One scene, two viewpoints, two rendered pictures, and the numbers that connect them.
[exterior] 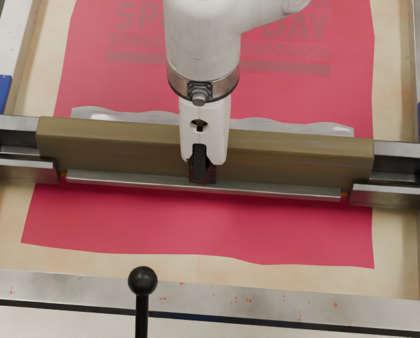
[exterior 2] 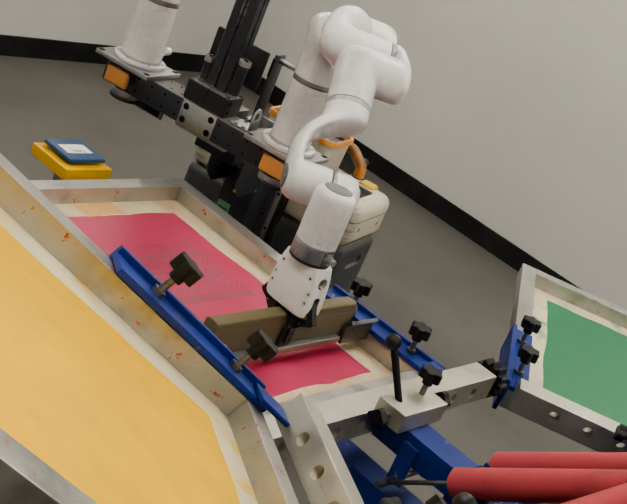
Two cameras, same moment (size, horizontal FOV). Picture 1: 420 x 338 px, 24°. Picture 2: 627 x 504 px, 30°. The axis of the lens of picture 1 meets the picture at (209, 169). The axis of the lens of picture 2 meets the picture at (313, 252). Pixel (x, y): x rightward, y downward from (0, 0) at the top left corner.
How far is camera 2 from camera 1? 1.66 m
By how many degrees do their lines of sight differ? 56
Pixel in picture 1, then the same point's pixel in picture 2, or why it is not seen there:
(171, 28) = (329, 218)
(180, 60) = (327, 239)
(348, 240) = (349, 363)
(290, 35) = (213, 278)
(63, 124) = (224, 317)
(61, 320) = (329, 404)
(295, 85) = (245, 302)
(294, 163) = (325, 317)
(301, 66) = (236, 292)
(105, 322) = (346, 399)
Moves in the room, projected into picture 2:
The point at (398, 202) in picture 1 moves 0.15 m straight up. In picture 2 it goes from (360, 334) to (391, 268)
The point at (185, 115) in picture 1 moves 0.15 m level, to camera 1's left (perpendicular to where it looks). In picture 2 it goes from (318, 278) to (265, 289)
